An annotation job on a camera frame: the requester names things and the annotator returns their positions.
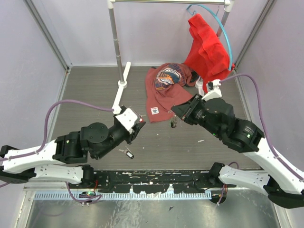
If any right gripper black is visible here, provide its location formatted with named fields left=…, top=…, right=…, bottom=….
left=171, top=93, right=222, bottom=138

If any key with red tag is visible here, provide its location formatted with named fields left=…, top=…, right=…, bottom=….
left=139, top=115, right=144, bottom=122

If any large metal keyring with clips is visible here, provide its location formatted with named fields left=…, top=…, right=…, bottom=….
left=170, top=110, right=177, bottom=128

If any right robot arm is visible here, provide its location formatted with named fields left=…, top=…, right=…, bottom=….
left=171, top=95, right=304, bottom=209

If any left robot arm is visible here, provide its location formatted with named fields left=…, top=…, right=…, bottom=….
left=0, top=118, right=145, bottom=188

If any key with black tag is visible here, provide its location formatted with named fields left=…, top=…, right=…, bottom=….
left=118, top=148, right=134, bottom=159

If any faded red t-shirt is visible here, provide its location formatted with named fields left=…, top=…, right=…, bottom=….
left=145, top=63, right=195, bottom=123

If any white clothes rack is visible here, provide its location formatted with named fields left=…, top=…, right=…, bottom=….
left=106, top=0, right=235, bottom=110

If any bright red shirt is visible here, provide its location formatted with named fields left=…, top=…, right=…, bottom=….
left=184, top=14, right=231, bottom=82

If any blue clothes hanger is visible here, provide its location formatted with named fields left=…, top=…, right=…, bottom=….
left=186, top=4, right=233, bottom=71

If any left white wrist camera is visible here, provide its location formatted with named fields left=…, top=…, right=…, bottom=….
left=113, top=105, right=142, bottom=133

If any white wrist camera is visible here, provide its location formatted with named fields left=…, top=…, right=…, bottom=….
left=113, top=105, right=142, bottom=133
left=202, top=79, right=222, bottom=101

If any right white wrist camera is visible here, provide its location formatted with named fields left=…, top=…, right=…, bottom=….
left=202, top=79, right=222, bottom=101

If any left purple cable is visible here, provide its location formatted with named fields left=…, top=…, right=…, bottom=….
left=0, top=99, right=116, bottom=202

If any purple cable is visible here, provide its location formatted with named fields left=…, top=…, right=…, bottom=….
left=219, top=73, right=304, bottom=181
left=0, top=99, right=116, bottom=202

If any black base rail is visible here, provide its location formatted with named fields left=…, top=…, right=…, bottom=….
left=68, top=169, right=228, bottom=194

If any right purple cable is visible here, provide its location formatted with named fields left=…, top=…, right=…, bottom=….
left=219, top=73, right=304, bottom=181

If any white cable duct strip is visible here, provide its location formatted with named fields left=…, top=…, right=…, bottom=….
left=34, top=190, right=212, bottom=200

